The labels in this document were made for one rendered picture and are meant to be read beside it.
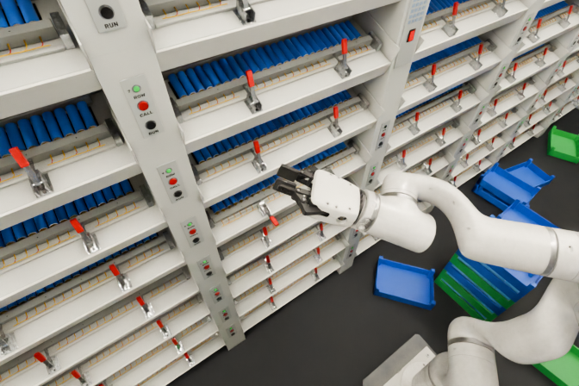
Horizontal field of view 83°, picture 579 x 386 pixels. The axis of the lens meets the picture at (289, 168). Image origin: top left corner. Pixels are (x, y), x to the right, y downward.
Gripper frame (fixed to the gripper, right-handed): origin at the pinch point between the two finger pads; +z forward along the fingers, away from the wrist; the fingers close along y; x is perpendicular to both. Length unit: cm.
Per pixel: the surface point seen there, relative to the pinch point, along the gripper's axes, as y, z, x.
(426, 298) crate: 51, -106, -92
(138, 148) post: -3.0, 28.4, -3.8
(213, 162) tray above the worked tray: 14.2, 16.8, -17.3
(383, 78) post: 46, -19, 9
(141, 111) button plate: -1.7, 28.8, 4.1
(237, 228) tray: 13.0, 4.1, -39.2
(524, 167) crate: 163, -181, -54
